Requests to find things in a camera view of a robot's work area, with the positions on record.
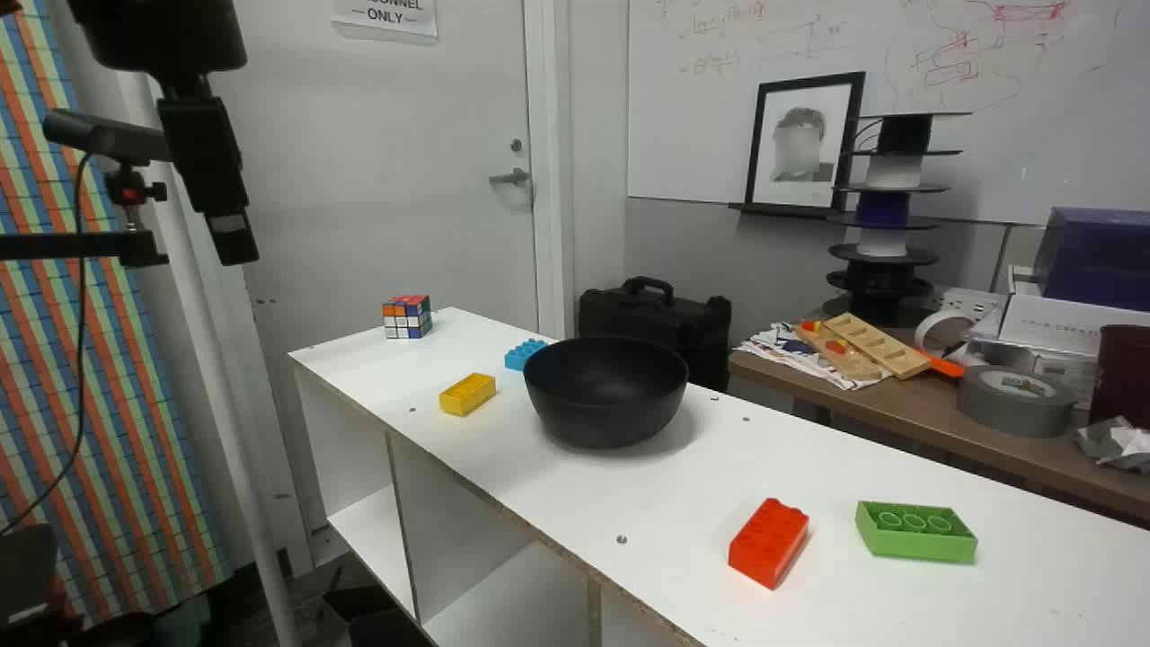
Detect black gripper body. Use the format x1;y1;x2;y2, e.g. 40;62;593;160
147;68;247;223

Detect yellow toy block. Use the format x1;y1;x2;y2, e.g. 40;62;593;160
436;369;500;421

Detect blue toy block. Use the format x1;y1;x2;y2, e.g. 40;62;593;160
500;335;554;373

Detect orange toy block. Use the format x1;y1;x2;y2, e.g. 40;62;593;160
727;495;811;593

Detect green toy block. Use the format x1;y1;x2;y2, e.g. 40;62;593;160
852;499;980;567

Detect black bowl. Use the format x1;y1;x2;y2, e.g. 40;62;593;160
521;335;695;453

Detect white door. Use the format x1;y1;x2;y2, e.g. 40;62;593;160
221;0;538;362

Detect Rubik's cube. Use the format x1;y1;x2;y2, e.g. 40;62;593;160
377;293;436;342

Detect white paper sign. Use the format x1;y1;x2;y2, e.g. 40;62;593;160
332;0;443;40

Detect black hard case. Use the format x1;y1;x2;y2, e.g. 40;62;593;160
574;275;732;392

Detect white shelf unit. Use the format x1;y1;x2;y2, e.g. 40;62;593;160
284;301;1150;647

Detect printed paper sheets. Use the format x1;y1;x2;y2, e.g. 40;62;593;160
732;317;890;397

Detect framed portrait picture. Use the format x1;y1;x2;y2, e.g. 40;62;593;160
739;68;870;218

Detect yellow game box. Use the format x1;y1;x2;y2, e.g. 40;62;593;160
819;310;936;380

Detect stack of filament spools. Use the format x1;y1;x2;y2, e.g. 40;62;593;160
823;109;973;326

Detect wooden desk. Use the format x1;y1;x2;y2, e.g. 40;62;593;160
727;337;1150;531

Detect whiteboard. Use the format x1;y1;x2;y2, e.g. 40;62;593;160
624;0;1150;228

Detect white cardboard box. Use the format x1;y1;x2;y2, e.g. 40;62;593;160
1000;284;1150;359

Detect dark blue box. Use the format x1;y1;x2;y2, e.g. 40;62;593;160
1034;205;1150;317

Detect dark red mug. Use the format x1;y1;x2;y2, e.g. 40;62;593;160
1088;322;1150;433

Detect crumpled silver foil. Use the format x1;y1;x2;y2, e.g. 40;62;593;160
1073;414;1150;475

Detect black camera cable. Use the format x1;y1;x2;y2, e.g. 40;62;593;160
0;153;96;540

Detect black camera on tripod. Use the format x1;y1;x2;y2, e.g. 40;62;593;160
0;0;231;626

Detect metal door handle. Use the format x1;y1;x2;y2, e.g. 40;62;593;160
486;136;532;196

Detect orange tool handle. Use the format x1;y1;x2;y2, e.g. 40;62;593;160
919;350;970;385

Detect grey duct tape roll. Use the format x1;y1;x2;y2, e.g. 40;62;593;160
954;362;1078;444

